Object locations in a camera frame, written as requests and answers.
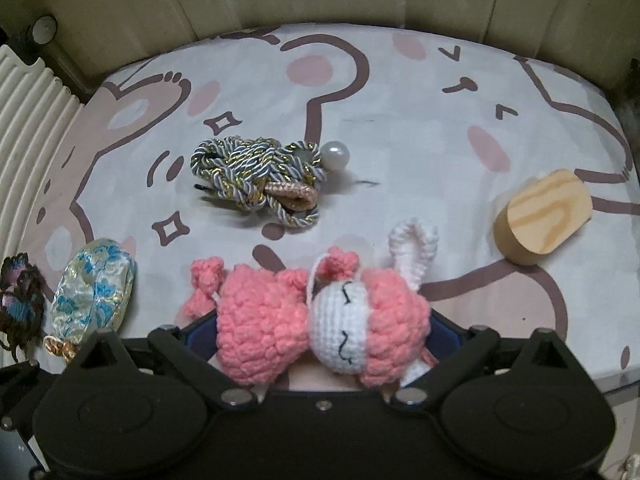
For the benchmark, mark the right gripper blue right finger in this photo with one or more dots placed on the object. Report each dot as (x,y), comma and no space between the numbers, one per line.
(444,339)

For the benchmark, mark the blue floral silk pouch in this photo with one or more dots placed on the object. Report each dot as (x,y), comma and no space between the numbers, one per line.
(93,294)

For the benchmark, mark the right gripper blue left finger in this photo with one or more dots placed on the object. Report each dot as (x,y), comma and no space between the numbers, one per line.
(200,336)

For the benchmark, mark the white ribbed radiator panel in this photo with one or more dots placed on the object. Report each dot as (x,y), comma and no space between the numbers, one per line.
(37,109)

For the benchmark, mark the oval wooden block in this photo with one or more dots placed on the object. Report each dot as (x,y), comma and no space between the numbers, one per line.
(542,217)

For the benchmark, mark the cream cabinet with doors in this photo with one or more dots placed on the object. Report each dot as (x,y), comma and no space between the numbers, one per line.
(595,38)

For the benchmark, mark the pink crochet bunny doll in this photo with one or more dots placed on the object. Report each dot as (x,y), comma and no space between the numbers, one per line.
(368,323)

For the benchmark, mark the dark purple butterfly ornament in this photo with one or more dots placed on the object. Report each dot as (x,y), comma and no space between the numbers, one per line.
(22,303)

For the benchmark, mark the cartoon bear bed sheet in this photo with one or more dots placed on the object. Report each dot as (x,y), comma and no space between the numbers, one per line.
(442,130)

